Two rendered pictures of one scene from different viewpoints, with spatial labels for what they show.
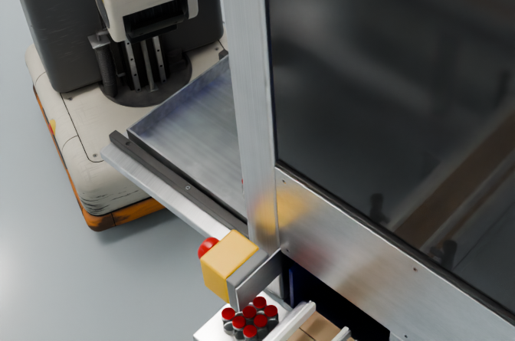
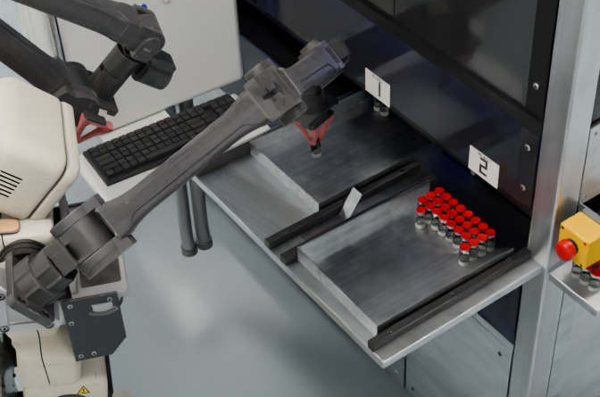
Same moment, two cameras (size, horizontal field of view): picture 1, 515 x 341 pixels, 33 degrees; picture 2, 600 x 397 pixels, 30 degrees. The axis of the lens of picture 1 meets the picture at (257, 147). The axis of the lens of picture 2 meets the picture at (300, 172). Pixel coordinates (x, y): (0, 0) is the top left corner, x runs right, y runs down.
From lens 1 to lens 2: 1.94 m
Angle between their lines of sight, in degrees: 55
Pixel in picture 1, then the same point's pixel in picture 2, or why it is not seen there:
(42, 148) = not seen: outside the picture
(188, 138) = (384, 294)
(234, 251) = (584, 223)
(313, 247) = not seen: outside the picture
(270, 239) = (572, 205)
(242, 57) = (587, 62)
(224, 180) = (441, 276)
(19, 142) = not seen: outside the picture
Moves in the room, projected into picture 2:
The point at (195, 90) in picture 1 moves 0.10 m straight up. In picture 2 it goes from (326, 282) to (325, 245)
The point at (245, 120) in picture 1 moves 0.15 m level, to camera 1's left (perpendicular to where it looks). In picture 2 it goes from (578, 114) to (582, 169)
